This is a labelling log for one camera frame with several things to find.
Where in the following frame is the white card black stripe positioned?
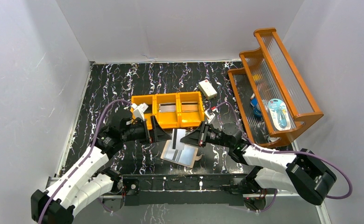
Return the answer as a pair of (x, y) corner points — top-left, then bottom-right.
(171, 129), (186, 150)

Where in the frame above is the beige leather card holder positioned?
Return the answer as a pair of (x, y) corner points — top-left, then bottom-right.
(161, 140), (202, 168)

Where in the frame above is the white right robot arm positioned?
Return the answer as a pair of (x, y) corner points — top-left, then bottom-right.
(180, 122), (337, 205)

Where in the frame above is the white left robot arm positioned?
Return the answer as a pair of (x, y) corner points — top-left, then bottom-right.
(31, 116), (171, 224)

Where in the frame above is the white card stack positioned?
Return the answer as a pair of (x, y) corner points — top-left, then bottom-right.
(159, 103), (177, 113)

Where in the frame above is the silver card in bin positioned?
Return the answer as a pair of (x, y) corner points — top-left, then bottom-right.
(181, 102), (199, 112)

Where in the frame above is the yellow bin middle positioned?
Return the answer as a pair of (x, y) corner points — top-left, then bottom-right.
(155, 93), (180, 129)

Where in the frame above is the yellow bin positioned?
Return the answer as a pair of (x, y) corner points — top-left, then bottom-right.
(131, 95), (157, 130)
(155, 93), (180, 129)
(178, 91), (205, 128)

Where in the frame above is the yellow bin right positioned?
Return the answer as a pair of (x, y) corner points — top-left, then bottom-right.
(178, 91), (205, 128)

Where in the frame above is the blue item on shelf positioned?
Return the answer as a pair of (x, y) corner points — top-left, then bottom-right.
(250, 93), (263, 118)

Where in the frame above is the yellow bin left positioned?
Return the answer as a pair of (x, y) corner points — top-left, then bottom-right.
(131, 95), (157, 130)

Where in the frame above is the small white box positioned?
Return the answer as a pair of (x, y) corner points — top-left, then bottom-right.
(198, 79), (217, 99)

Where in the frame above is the blue packaged item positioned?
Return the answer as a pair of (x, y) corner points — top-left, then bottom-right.
(268, 98), (291, 131)

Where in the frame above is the orange wooden display shelf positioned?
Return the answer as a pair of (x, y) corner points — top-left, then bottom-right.
(228, 28), (323, 148)

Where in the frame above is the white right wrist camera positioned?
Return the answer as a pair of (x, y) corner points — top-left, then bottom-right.
(204, 107), (216, 124)

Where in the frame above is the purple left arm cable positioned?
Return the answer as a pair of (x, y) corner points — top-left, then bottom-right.
(37, 98), (133, 224)

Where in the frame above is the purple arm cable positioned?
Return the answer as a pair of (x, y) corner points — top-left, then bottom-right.
(37, 98), (133, 224)
(211, 101), (353, 214)

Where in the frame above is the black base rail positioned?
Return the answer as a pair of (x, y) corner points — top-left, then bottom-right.
(120, 173), (278, 207)

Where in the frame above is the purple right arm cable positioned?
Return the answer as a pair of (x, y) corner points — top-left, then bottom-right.
(211, 101), (353, 214)

